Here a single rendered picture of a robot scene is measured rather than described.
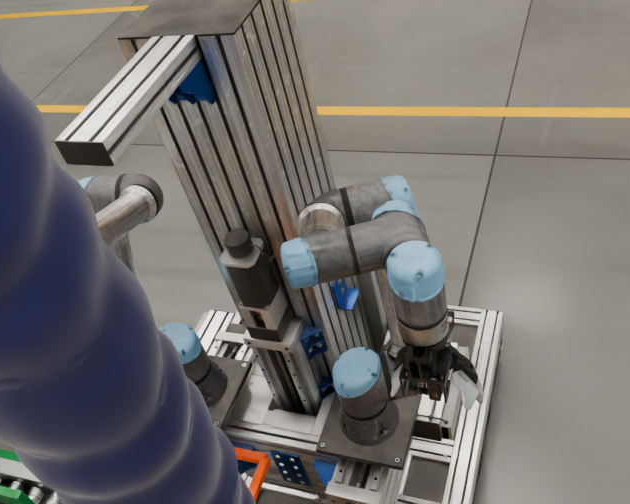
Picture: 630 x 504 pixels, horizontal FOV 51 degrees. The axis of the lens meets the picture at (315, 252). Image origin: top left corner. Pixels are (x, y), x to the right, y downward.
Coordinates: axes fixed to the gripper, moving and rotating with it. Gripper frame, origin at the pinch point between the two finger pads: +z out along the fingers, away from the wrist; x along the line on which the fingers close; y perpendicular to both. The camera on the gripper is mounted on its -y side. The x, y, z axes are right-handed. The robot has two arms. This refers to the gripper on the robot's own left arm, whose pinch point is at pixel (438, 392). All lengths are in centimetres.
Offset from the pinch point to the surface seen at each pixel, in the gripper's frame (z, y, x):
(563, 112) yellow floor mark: 152, -308, 4
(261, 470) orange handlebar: 33, 7, -41
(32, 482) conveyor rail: 95, 3, -149
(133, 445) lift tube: -33, 35, -27
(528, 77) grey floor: 152, -348, -21
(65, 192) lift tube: -64, 25, -27
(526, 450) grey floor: 152, -75, 8
